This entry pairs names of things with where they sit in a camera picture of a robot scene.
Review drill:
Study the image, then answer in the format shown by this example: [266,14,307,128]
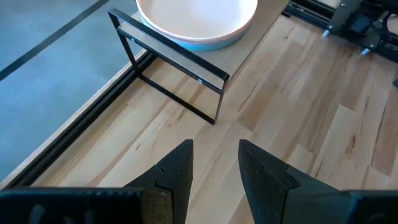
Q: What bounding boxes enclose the black aluminium table frame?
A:
[0,0,336,190]

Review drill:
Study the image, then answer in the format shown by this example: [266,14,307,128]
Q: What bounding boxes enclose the pale peach plate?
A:
[136,0,259,44]

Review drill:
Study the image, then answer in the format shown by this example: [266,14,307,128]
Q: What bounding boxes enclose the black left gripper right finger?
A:
[238,139,355,224]

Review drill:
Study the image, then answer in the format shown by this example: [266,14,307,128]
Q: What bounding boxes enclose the black wire rack shelf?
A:
[107,0,290,125]

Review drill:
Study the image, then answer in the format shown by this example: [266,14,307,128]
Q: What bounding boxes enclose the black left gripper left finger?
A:
[124,139,194,224]

